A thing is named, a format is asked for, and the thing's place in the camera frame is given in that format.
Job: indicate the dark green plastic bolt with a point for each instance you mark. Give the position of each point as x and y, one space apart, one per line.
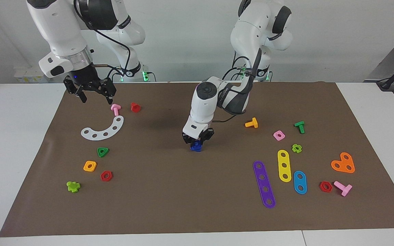
299 124

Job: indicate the red plastic bolt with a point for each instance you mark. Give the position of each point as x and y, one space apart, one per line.
135 108

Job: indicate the yellow three-hole strip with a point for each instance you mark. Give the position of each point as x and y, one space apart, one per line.
284 160

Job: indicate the blue two-hole strip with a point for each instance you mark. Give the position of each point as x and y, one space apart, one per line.
300 182

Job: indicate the orange square nut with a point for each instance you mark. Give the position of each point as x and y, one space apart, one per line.
93 169

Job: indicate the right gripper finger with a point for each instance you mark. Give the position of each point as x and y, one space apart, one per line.
106 87
72 86

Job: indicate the brown table mat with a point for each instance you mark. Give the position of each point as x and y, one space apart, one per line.
169 194

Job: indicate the white wall power strip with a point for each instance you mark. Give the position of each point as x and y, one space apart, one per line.
29 75

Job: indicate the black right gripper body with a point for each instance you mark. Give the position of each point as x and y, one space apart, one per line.
82 73

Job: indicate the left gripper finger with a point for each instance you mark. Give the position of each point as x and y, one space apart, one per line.
208 135
190 138

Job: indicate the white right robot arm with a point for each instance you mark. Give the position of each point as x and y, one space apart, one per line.
60 30

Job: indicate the purple four-hole strip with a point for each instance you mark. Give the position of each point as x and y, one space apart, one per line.
264 183

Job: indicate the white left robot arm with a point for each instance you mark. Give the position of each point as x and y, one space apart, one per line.
204 109

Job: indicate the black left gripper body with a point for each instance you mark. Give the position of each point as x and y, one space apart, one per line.
199 136

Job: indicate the white curved five-hole strip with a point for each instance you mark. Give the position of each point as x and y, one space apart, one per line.
100 135

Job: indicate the lime green plastic bolt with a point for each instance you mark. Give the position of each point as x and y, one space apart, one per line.
73 187

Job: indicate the green triangular nut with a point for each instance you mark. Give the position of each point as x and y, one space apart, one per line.
102 155

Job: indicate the orange plastic bolt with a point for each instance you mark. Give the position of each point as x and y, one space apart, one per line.
254 123

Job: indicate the red hexagonal plastic nut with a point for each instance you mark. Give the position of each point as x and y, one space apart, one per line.
102 178
322 190

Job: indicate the orange heart-shaped plate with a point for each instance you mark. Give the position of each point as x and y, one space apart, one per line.
342 163

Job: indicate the blue plastic bolt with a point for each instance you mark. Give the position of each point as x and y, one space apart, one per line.
195 150

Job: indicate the blue square nut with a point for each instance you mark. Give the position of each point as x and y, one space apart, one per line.
197 145

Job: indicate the pink square nut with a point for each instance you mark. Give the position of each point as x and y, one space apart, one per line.
282 138

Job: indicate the pink plastic bolt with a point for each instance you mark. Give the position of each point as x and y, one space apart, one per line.
344 189
116 107

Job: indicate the green cross-shaped nut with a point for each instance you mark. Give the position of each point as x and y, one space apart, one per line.
300 149

